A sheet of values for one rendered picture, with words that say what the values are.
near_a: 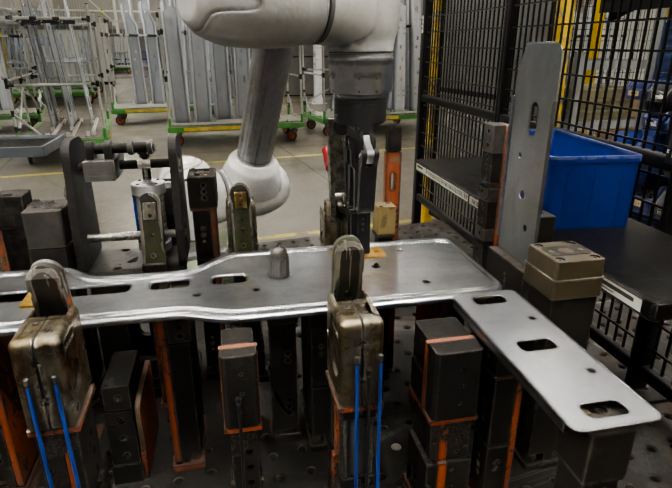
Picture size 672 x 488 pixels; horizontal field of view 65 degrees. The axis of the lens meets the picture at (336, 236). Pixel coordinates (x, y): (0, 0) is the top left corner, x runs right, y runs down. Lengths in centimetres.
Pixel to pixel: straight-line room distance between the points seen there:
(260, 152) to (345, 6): 85
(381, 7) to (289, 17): 13
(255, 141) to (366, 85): 78
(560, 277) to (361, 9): 44
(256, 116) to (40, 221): 65
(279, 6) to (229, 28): 6
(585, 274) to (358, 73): 42
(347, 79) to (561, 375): 45
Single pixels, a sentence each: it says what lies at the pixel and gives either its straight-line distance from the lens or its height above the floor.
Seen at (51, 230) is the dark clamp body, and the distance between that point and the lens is 100.
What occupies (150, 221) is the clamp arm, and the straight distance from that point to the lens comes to 93.
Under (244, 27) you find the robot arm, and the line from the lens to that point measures 65.
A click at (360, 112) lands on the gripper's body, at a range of 74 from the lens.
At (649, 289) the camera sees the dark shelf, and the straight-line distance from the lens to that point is 82.
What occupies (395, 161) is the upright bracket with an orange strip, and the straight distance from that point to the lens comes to 97.
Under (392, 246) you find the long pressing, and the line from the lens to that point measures 94.
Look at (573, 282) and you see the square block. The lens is 80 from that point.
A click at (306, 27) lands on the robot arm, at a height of 136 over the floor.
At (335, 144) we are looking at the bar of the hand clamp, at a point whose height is 117.
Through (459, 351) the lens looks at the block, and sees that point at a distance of 68.
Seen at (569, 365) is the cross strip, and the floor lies 100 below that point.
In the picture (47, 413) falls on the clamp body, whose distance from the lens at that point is 69.
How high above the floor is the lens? 134
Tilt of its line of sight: 20 degrees down
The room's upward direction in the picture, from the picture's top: straight up
